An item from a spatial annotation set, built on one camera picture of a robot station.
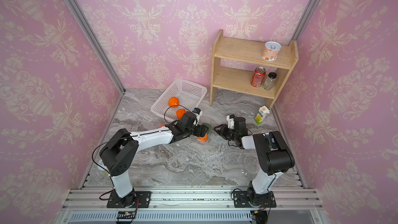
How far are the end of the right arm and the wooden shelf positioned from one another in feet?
0.70

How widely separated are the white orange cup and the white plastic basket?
1.51 feet

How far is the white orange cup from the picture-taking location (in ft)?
2.39

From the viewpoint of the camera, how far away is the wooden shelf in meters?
0.92

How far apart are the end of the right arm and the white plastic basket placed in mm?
275

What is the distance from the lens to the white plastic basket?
1066mm

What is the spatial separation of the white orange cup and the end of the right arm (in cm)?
32

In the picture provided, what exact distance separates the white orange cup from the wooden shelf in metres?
0.15

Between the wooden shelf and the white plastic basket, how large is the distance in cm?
13

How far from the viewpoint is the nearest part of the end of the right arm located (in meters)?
0.76
